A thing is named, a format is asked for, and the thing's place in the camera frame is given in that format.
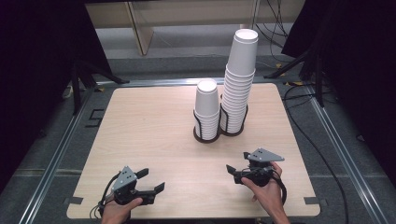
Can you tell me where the tall stack of paper cups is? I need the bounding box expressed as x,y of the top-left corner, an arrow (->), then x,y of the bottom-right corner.
219,65 -> 257,134

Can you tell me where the beige wooden furniture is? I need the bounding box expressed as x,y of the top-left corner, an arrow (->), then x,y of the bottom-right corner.
84,0 -> 262,57

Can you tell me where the dark curtain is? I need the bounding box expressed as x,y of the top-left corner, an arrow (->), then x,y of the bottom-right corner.
280,0 -> 396,188
0,0 -> 114,192

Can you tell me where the bundle of black cables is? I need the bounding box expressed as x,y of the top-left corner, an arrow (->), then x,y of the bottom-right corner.
254,0 -> 291,59

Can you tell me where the metal floor rail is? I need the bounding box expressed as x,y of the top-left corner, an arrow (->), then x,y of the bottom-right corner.
305,83 -> 390,224
18,81 -> 96,224
95,76 -> 289,89

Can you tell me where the left hand-held gripper cable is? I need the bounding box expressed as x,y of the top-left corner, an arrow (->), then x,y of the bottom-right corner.
89,172 -> 123,220

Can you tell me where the long black floor cable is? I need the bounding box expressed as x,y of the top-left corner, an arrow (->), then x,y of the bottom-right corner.
281,81 -> 350,224

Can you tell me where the hand-held gripper cable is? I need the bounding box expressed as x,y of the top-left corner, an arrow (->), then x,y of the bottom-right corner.
271,169 -> 289,206
89,172 -> 123,220

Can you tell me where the black metal stand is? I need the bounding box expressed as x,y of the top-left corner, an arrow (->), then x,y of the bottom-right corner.
262,43 -> 327,108

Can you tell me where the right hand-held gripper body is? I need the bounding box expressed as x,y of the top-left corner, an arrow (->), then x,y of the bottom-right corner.
233,147 -> 286,188

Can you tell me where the black tripod stand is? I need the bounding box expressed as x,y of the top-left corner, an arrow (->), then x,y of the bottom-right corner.
70,59 -> 131,116

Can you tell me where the person's right hand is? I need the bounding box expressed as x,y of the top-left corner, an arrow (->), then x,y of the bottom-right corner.
240,161 -> 285,218

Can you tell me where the black double cup holder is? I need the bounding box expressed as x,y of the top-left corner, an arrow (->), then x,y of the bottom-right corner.
191,92 -> 249,145

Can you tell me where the person's left hand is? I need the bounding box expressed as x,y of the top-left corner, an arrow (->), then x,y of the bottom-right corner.
100,196 -> 145,224

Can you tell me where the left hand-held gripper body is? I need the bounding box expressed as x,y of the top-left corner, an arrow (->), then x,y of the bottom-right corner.
110,165 -> 157,206

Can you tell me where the right hand-held gripper cable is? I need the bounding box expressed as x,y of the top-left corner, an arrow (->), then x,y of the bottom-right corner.
271,169 -> 289,206

